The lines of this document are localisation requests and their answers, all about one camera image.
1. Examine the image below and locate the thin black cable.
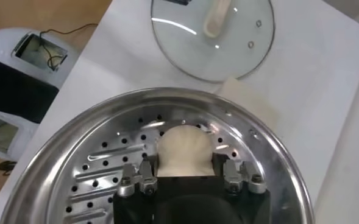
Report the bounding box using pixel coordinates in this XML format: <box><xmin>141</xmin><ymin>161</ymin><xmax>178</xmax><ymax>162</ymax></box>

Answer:
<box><xmin>38</xmin><ymin>23</ymin><xmax>98</xmax><ymax>71</ymax></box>

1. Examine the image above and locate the black floor adapter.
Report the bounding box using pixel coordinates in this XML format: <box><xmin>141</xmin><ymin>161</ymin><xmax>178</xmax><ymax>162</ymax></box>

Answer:
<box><xmin>0</xmin><ymin>159</ymin><xmax>18</xmax><ymax>177</ymax></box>

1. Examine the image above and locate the white steamed baozi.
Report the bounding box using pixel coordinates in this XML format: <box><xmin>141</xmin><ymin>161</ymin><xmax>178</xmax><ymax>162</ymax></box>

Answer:
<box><xmin>155</xmin><ymin>125</ymin><xmax>216</xmax><ymax>177</ymax></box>

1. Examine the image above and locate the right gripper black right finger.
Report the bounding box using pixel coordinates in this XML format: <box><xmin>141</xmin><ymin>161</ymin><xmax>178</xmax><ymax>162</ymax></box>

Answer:
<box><xmin>211</xmin><ymin>153</ymin><xmax>268</xmax><ymax>195</ymax></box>

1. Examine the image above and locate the stainless steel steamer basket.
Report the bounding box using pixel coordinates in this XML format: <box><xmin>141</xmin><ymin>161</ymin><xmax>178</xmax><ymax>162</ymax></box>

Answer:
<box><xmin>0</xmin><ymin>87</ymin><xmax>316</xmax><ymax>224</ymax></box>

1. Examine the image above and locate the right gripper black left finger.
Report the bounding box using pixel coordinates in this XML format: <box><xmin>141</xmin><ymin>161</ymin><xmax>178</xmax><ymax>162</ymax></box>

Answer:
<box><xmin>116</xmin><ymin>153</ymin><xmax>160</xmax><ymax>198</ymax></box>

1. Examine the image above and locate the round glass pot lid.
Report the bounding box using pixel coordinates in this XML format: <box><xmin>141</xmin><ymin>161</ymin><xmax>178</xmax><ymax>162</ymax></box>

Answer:
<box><xmin>150</xmin><ymin>0</ymin><xmax>276</xmax><ymax>83</ymax></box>

